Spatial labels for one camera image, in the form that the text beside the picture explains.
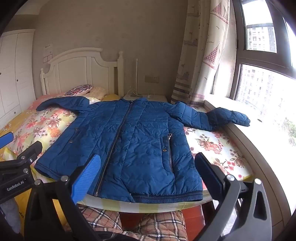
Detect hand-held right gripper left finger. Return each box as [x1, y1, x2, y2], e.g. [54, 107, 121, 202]
[24, 153, 102, 241]

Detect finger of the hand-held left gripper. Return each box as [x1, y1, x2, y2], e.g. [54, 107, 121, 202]
[0, 132, 14, 149]
[17, 141, 43, 166]

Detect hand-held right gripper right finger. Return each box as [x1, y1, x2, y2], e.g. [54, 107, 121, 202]
[194, 152, 272, 241]

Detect blue quilted jacket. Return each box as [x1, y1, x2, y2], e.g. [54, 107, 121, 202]
[36, 96, 251, 204]

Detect person's left forearm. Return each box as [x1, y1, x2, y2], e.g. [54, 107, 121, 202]
[0, 198, 20, 234]

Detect yellow bed sheet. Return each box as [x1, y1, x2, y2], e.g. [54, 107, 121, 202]
[0, 125, 70, 233]

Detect bed with floral sheet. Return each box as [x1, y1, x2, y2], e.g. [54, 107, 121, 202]
[0, 94, 253, 214]

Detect plaid pants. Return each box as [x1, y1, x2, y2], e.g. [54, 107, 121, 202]
[76, 205, 188, 241]

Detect bay window sill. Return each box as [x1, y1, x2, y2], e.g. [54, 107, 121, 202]
[203, 95, 296, 232]

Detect white wardrobe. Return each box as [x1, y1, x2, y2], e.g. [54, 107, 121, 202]
[0, 29, 36, 126]

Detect patterned purple pillow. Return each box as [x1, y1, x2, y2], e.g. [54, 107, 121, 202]
[65, 84, 93, 96]

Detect cream pillow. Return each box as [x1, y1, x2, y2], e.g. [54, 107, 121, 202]
[89, 87, 107, 100]

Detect white bed headboard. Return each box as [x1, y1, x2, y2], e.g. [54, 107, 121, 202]
[40, 47, 125, 96]

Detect white nightstand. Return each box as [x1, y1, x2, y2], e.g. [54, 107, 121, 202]
[122, 93, 168, 103]

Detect thin metal pole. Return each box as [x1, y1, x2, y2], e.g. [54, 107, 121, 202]
[135, 58, 139, 95]

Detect sailboat print curtain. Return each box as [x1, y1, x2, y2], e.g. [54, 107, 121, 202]
[171, 0, 232, 107]

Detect dark framed window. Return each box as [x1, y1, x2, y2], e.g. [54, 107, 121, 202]
[231, 0, 296, 149]

